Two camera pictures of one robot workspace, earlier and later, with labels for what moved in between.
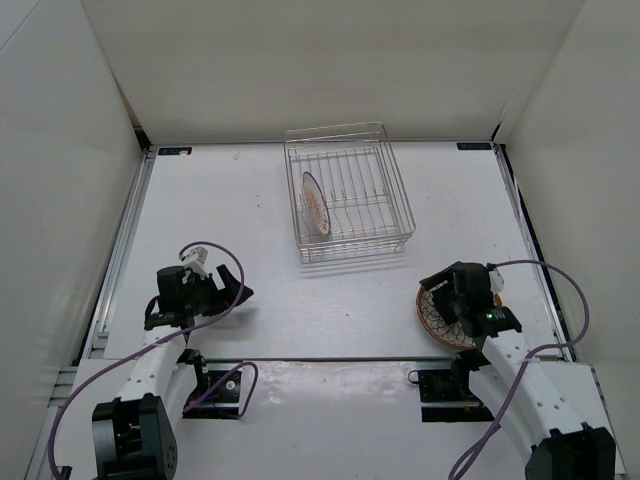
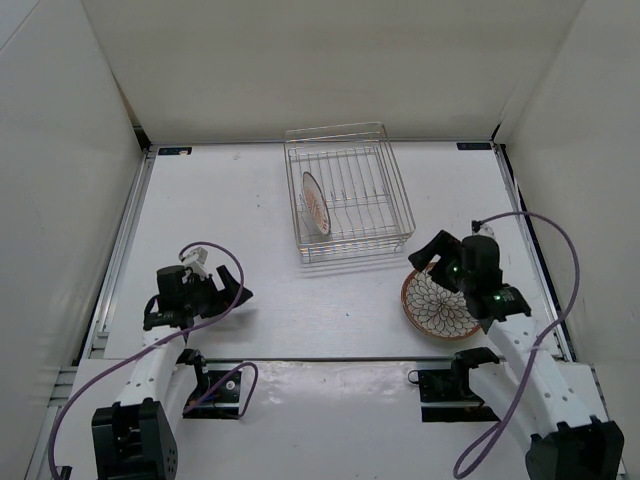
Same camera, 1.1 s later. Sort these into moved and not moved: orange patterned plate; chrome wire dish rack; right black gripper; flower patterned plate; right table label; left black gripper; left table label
Moved: flower patterned plate; right black gripper
Not moved: chrome wire dish rack; right table label; left table label; left black gripper; orange patterned plate
